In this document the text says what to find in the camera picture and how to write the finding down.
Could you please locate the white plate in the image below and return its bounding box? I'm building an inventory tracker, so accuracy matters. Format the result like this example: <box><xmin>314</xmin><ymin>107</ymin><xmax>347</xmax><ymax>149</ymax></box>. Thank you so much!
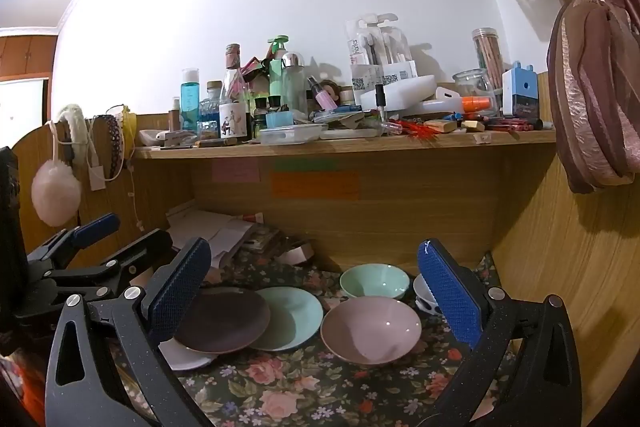
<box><xmin>158</xmin><ymin>339</ymin><xmax>216</xmax><ymax>372</ymax></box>

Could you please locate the dark purple plate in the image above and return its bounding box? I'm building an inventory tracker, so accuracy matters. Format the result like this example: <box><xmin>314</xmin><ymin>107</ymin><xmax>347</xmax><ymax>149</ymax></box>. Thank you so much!
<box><xmin>174</xmin><ymin>287</ymin><xmax>271</xmax><ymax>355</ymax></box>

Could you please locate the white black-dotted bowl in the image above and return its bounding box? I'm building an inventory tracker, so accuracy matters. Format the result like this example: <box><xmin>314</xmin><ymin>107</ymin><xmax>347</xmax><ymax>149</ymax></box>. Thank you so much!
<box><xmin>413</xmin><ymin>274</ymin><xmax>442</xmax><ymax>317</ymax></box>

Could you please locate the mint green plate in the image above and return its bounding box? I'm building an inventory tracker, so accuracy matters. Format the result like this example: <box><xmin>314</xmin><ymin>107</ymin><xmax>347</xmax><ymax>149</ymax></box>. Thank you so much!
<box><xmin>250</xmin><ymin>286</ymin><xmax>324</xmax><ymax>352</ymax></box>

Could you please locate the pink bowl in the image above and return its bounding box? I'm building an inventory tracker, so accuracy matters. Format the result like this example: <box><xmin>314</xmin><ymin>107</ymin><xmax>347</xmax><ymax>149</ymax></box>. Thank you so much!
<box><xmin>320</xmin><ymin>297</ymin><xmax>422</xmax><ymax>366</ymax></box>

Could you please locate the mint green bowl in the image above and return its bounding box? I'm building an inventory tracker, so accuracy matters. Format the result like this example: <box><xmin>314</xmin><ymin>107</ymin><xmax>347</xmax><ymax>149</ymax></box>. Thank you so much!
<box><xmin>340</xmin><ymin>263</ymin><xmax>410</xmax><ymax>299</ymax></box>

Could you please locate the pink fluffy earmuff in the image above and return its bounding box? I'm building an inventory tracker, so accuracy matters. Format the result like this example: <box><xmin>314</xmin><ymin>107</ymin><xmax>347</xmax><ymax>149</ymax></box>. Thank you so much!
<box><xmin>32</xmin><ymin>159</ymin><xmax>81</xmax><ymax>228</ymax></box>

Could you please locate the stack of white papers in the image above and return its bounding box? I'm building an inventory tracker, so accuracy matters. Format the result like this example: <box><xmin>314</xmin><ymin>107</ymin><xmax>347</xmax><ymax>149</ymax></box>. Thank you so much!
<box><xmin>167</xmin><ymin>207</ymin><xmax>258</xmax><ymax>269</ymax></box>

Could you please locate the polka dot headband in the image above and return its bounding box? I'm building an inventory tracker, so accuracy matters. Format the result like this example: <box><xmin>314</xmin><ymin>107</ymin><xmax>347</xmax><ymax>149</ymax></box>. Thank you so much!
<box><xmin>96</xmin><ymin>115</ymin><xmax>124</xmax><ymax>179</ymax></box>

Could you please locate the pink sticky note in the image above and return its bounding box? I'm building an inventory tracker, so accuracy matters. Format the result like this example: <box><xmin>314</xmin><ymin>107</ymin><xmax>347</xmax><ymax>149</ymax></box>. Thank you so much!
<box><xmin>212</xmin><ymin>158</ymin><xmax>260</xmax><ymax>184</ymax></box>

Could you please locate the small silver box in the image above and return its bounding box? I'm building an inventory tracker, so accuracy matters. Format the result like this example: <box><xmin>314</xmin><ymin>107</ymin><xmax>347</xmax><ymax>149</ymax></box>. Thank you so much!
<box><xmin>277</xmin><ymin>243</ymin><xmax>314</xmax><ymax>265</ymax></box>

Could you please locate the floral dark tablecloth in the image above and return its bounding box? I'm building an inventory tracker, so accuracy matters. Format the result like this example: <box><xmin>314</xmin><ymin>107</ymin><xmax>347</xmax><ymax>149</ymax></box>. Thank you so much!
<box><xmin>176</xmin><ymin>251</ymin><xmax>470</xmax><ymax>426</ymax></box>

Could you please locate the white illustrated mug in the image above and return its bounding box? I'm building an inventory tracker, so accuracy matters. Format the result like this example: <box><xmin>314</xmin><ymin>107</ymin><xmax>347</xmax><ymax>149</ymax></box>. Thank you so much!
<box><xmin>219</xmin><ymin>102</ymin><xmax>248</xmax><ymax>140</ymax></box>

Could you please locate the blue liquid bottle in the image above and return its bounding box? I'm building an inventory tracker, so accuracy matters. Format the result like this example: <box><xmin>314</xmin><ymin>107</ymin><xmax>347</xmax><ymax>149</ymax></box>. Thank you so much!
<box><xmin>180</xmin><ymin>68</ymin><xmax>200</xmax><ymax>132</ymax></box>

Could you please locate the green sticky note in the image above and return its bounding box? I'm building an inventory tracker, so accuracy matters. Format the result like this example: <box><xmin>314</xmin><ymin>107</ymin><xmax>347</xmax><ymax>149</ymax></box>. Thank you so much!
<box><xmin>271</xmin><ymin>157</ymin><xmax>340</xmax><ymax>172</ymax></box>

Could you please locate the orange sticky note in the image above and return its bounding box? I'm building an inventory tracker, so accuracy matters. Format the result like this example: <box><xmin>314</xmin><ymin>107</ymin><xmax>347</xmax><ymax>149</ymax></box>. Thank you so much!
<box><xmin>270</xmin><ymin>171</ymin><xmax>360</xmax><ymax>200</ymax></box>

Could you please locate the white plastic tray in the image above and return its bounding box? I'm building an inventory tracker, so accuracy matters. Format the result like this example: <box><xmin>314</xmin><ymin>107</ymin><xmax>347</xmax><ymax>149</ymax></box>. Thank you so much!
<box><xmin>259</xmin><ymin>124</ymin><xmax>326</xmax><ymax>146</ymax></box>

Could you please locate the wooden shelf board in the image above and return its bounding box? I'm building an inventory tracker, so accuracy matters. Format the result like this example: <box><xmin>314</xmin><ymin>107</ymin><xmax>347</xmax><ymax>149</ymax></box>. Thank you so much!
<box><xmin>134</xmin><ymin>130</ymin><xmax>555</xmax><ymax>160</ymax></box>

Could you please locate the green pump bottle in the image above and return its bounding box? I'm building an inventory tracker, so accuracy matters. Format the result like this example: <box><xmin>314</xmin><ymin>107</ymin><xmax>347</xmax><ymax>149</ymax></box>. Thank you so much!
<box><xmin>266</xmin><ymin>35</ymin><xmax>288</xmax><ymax>95</ymax></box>

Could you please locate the blue white pencil sharpener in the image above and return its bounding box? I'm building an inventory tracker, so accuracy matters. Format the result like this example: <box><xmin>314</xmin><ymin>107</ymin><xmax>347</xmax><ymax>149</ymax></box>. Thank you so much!
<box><xmin>502</xmin><ymin>62</ymin><xmax>539</xmax><ymax>119</ymax></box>

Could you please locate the glass jar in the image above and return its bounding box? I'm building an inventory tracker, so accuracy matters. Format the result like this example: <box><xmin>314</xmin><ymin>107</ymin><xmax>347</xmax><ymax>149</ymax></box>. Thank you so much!
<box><xmin>452</xmin><ymin>68</ymin><xmax>494</xmax><ymax>98</ymax></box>

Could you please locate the white storage box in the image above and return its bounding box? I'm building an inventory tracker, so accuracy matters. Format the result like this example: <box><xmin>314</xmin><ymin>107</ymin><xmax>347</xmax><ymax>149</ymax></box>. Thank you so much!
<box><xmin>357</xmin><ymin>75</ymin><xmax>437</xmax><ymax>112</ymax></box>

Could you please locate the jar of pencils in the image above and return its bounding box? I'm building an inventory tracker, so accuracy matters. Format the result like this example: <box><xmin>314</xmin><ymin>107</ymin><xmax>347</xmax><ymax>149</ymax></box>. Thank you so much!
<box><xmin>472</xmin><ymin>27</ymin><xmax>503</xmax><ymax>89</ymax></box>

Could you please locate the clear toothbrush package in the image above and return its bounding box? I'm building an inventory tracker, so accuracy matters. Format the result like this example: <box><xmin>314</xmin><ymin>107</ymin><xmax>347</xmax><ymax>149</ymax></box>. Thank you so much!
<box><xmin>345</xmin><ymin>13</ymin><xmax>418</xmax><ymax>105</ymax></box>

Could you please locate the pink striped curtain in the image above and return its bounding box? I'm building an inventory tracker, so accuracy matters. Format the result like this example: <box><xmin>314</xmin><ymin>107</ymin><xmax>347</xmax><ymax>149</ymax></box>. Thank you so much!
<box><xmin>548</xmin><ymin>0</ymin><xmax>639</xmax><ymax>194</ymax></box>

